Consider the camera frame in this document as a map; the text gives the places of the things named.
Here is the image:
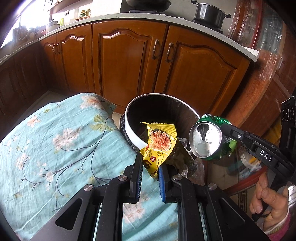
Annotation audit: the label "teal floral tablecloth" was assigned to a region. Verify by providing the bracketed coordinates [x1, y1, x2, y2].
[1, 93, 178, 240]

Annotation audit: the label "wooden kitchen cabinets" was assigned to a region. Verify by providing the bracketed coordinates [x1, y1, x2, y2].
[1, 20, 250, 128]

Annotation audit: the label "black cooking pot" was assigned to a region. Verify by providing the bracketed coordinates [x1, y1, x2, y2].
[191, 1, 231, 29]

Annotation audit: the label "person's right hand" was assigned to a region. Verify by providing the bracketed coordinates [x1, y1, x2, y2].
[249, 173, 288, 231]

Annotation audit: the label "knife block with utensils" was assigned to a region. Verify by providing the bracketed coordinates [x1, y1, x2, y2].
[12, 26, 35, 48]

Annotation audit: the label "black frying pan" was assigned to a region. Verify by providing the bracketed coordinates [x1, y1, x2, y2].
[126, 0, 171, 13]

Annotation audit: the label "white round trash bin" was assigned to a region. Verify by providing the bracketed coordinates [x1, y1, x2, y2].
[119, 93, 200, 152]

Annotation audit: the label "grey kitchen countertop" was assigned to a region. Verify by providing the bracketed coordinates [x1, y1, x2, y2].
[1, 13, 259, 65]

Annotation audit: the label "metal cabinet door handle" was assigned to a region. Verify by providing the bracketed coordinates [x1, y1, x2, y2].
[152, 39, 159, 60]
[165, 42, 174, 63]

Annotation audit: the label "wooden side cabinet plastic wrapped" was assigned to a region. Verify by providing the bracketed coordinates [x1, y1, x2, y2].
[225, 1, 295, 138]

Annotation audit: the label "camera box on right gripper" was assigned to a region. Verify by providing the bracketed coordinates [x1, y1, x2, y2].
[279, 96, 295, 161]

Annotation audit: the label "crushed green soda can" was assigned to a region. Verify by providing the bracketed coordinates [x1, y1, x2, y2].
[189, 113, 237, 160]

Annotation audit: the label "yellow snack wrapper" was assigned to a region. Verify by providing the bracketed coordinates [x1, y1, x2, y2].
[139, 123, 177, 179]

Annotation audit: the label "pink sleeve forearm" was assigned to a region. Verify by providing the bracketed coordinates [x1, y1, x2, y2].
[264, 208, 291, 241]

